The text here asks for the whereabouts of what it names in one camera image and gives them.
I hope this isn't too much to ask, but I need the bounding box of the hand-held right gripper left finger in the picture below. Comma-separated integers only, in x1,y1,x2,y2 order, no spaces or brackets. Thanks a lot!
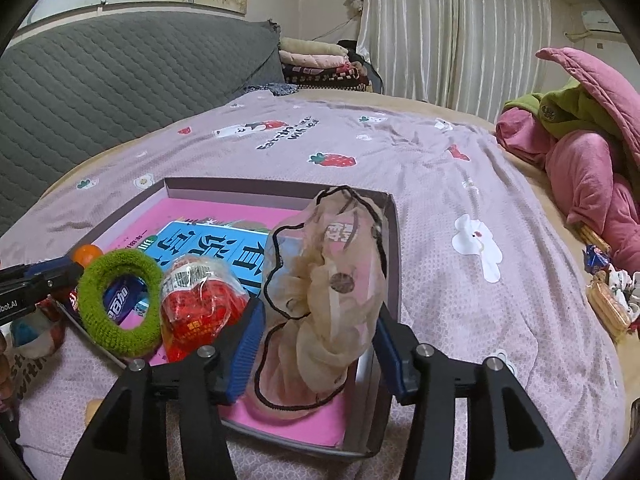
60,297,267,480

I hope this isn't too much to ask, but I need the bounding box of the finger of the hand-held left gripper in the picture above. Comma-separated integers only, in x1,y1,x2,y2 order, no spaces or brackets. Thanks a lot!
21,256,85,288

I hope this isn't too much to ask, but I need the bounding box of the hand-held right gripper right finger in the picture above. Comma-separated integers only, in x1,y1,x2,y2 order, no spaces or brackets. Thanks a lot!
372,305,578,480

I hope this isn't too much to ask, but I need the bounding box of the orange tangerine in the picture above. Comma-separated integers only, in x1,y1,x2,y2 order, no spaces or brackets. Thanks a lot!
71,243,104,267

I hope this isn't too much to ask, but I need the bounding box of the blue and white surprise egg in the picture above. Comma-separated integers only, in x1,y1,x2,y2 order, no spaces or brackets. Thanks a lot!
9,310,67,361

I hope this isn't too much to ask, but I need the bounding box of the green fuzzy hair ring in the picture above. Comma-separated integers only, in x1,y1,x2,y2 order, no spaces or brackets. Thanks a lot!
76,251,166,353

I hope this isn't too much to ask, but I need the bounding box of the shallow grey cardboard box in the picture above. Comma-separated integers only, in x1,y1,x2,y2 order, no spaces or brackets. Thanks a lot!
47,176,403,463

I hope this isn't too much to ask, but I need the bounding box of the red and white surprise egg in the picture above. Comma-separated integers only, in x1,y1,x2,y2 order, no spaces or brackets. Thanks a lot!
160,254,251,363

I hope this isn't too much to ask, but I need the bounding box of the blue cookie packet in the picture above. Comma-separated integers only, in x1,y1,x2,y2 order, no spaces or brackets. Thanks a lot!
65,275,151,328

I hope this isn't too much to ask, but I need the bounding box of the pink and blue book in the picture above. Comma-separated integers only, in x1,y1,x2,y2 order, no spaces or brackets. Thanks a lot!
112,197,361,448

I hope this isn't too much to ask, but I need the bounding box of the grey quilted headboard cover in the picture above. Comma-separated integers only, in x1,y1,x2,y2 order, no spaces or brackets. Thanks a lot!
0,10,283,236

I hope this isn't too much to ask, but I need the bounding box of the small wicker basket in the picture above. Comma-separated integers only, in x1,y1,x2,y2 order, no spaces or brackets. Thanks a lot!
587,280,632,339

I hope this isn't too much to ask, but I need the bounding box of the blue candy wrapper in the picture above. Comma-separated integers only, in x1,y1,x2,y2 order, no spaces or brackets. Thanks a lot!
582,244,613,276

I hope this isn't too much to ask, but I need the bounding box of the white floral scrunchie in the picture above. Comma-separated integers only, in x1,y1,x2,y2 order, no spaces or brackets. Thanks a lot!
607,267,640,333

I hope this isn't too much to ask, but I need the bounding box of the blue grey knitted cloth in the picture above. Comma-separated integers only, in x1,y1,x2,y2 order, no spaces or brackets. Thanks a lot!
245,81,299,97

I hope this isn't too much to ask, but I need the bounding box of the pink quilt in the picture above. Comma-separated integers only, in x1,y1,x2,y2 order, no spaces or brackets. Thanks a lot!
495,47,640,273

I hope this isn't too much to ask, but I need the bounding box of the dark patterned folded blanket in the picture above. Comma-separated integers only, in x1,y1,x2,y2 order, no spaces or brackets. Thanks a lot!
282,62,383,93

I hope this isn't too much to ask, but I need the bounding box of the pink folded blanket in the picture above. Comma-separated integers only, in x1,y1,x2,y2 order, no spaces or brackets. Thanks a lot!
280,50,351,69

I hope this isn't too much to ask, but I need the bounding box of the beige folded blanket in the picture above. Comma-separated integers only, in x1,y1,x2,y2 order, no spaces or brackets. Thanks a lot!
279,37,348,57

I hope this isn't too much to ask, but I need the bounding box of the green garment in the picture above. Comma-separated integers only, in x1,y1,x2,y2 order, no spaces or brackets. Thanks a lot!
502,80,640,201

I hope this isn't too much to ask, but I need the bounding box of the white pleated curtain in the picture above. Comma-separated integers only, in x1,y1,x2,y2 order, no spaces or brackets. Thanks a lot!
356,0,553,111

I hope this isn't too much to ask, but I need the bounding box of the white air conditioner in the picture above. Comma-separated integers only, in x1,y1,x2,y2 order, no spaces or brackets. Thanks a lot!
580,9,623,36

